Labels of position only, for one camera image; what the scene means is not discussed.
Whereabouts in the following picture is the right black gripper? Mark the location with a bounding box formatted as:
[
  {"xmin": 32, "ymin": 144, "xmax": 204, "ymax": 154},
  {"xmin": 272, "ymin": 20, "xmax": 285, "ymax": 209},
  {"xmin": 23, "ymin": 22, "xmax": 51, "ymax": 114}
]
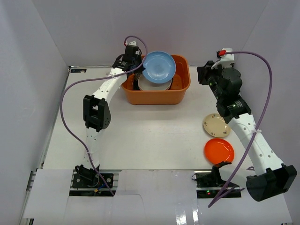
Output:
[{"xmin": 197, "ymin": 61, "xmax": 226, "ymax": 101}]

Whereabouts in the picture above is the black floral rectangular plate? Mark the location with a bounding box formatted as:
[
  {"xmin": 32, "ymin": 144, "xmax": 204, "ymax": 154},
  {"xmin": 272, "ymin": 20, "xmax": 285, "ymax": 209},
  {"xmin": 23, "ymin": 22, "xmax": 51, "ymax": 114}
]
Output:
[{"xmin": 133, "ymin": 73, "xmax": 142, "ymax": 90}]

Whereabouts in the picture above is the blue round plate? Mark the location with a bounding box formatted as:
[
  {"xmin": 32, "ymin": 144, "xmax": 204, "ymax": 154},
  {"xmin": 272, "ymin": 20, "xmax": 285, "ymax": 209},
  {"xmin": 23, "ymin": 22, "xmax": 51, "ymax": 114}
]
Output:
[{"xmin": 142, "ymin": 51, "xmax": 176, "ymax": 84}]

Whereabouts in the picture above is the cream round plate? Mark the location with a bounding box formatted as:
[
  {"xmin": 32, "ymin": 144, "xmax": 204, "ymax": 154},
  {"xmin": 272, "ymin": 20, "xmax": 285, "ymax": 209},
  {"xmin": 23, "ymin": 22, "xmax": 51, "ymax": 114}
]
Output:
[{"xmin": 137, "ymin": 75, "xmax": 172, "ymax": 91}]

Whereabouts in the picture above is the small cream patterned plate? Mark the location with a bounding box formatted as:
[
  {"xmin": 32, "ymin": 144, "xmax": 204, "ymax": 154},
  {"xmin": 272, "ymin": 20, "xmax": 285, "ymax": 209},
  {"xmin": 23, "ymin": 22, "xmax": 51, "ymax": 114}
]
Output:
[{"xmin": 203, "ymin": 113, "xmax": 231, "ymax": 138}]

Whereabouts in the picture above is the orange round plate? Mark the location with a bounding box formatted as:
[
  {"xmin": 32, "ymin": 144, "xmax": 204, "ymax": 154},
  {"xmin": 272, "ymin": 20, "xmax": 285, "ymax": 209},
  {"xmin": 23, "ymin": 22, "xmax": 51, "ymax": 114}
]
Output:
[{"xmin": 204, "ymin": 138, "xmax": 235, "ymax": 165}]

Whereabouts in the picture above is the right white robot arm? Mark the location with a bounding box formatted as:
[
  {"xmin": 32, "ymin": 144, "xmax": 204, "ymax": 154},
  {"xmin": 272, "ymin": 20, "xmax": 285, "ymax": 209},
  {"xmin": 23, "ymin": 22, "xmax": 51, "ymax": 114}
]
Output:
[{"xmin": 197, "ymin": 61, "xmax": 297, "ymax": 202}]

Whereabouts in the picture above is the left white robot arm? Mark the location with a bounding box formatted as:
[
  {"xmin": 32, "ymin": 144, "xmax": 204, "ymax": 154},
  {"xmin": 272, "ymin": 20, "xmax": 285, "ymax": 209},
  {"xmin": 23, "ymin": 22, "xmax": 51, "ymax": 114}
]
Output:
[{"xmin": 75, "ymin": 41, "xmax": 142, "ymax": 187}]

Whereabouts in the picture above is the orange plastic bin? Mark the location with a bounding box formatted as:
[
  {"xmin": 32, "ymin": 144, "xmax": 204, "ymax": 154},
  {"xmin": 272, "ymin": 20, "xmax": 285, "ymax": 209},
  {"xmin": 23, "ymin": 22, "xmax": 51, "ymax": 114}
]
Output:
[{"xmin": 122, "ymin": 55, "xmax": 191, "ymax": 105}]

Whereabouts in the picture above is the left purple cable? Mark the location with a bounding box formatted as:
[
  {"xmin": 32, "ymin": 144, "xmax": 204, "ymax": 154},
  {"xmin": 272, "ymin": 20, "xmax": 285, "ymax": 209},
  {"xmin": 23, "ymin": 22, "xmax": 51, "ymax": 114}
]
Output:
[{"xmin": 60, "ymin": 35, "xmax": 148, "ymax": 196}]

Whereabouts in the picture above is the purple cable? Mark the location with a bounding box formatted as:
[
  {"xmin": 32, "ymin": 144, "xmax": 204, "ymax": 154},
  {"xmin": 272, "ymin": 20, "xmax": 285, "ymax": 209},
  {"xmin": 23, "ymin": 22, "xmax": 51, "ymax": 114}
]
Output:
[
  {"xmin": 60, "ymin": 35, "xmax": 148, "ymax": 196},
  {"xmin": 207, "ymin": 50, "xmax": 274, "ymax": 209}
]

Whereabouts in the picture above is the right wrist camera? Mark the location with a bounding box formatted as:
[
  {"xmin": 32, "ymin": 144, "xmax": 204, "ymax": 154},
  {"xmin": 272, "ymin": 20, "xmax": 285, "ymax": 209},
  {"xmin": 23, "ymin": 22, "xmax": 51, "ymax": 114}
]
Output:
[{"xmin": 211, "ymin": 48, "xmax": 235, "ymax": 69}]

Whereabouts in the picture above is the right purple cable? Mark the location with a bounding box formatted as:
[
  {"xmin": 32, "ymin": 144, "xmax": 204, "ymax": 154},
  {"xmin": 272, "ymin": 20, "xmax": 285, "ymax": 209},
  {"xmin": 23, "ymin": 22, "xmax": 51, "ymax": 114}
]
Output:
[{"xmin": 207, "ymin": 50, "xmax": 274, "ymax": 209}]

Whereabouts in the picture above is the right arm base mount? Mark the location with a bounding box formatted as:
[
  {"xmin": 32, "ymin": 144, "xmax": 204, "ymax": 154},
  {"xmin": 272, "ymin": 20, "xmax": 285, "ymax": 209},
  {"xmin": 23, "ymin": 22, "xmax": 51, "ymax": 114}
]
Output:
[{"xmin": 192, "ymin": 172, "xmax": 242, "ymax": 197}]

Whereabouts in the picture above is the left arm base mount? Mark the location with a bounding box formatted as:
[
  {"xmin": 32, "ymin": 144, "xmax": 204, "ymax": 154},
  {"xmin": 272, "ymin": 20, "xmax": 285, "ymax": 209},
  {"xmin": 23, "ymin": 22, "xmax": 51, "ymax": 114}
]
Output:
[{"xmin": 69, "ymin": 173, "xmax": 113, "ymax": 197}]

